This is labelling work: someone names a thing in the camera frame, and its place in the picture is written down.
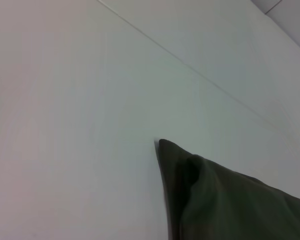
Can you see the dark green printed t-shirt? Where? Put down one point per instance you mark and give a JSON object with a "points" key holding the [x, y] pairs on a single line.
{"points": [[227, 205]]}

